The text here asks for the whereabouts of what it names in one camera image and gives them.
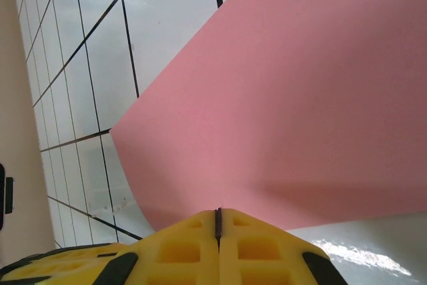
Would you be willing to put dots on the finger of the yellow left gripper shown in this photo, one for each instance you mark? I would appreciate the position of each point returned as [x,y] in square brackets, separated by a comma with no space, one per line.
[50,271]

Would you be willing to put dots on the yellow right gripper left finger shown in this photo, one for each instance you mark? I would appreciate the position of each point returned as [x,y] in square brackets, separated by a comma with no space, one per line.
[187,258]

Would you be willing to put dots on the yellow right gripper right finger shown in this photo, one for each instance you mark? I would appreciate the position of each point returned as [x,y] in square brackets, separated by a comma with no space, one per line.
[260,258]

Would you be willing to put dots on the pink square paper sheet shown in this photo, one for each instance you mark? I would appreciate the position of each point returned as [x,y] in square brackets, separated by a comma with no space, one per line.
[267,98]

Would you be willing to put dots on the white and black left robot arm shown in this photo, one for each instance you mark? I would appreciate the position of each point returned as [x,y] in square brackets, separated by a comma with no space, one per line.
[5,198]

